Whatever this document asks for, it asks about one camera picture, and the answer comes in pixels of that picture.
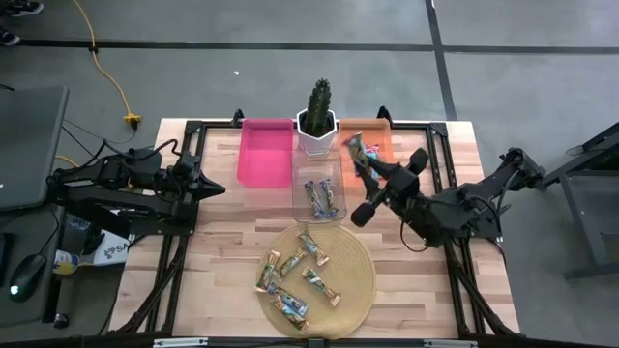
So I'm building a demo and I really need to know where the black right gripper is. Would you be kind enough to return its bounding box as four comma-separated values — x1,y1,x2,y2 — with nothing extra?
350,149,429,227

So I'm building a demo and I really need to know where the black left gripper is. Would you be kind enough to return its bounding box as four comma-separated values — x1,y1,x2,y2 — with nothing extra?
167,166,226,203

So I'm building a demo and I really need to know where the orange plastic bin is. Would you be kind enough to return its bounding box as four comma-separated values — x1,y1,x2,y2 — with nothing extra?
338,118,397,189

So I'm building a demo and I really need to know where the pink plastic bin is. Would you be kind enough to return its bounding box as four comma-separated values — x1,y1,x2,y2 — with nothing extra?
236,118,295,189

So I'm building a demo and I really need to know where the white hexagonal plant pot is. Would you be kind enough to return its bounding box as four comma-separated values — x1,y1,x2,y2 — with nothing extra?
295,108,339,157

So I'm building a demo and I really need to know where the clear plastic bin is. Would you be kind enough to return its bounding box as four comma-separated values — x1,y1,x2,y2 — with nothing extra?
289,147,347,224

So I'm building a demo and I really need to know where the green cactus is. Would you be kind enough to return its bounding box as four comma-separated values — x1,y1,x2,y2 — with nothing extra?
306,77,334,137

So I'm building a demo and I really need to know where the round woven placemat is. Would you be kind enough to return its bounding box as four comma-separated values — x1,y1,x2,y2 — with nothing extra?
255,222,377,339

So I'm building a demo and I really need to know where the black metal beam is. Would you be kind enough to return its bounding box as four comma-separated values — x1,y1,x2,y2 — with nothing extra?
62,202,133,239

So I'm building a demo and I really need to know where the white printed cardboard box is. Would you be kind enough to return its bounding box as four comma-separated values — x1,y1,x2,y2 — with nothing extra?
90,230,132,268

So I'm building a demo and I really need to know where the yellow-labelled bottle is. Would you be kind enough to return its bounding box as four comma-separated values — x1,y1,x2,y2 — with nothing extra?
51,248,82,276

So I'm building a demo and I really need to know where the grey desk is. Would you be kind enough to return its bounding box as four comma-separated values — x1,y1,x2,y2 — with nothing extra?
0,202,67,326

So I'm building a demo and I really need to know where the dark grey laptop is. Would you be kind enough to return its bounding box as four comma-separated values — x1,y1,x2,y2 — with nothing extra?
0,86,70,213

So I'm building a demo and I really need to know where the black computer mouse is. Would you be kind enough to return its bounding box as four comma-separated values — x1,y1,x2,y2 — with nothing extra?
8,254,47,304

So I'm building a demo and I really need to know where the dark metal table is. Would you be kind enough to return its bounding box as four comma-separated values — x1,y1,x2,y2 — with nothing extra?
531,120,619,281

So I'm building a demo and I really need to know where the person's shoe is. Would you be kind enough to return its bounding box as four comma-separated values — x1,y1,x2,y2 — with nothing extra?
0,26,21,47
4,0,44,18

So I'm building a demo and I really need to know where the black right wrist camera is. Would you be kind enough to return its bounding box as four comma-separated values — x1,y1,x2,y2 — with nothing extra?
392,166,421,194

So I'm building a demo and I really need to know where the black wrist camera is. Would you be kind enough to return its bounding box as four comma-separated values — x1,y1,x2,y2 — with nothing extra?
171,150,197,171
392,166,421,194

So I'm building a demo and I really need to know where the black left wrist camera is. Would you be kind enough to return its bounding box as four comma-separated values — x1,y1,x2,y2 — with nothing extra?
171,150,197,171

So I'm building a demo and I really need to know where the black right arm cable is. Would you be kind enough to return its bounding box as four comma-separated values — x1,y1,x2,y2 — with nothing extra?
398,219,430,253

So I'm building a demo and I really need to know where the thin black floor cable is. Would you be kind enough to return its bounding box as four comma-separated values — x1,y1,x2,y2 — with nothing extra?
61,125,101,159

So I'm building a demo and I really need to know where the silver metal bracket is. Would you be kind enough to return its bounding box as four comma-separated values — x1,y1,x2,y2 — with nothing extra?
424,338,479,348
153,337,209,348

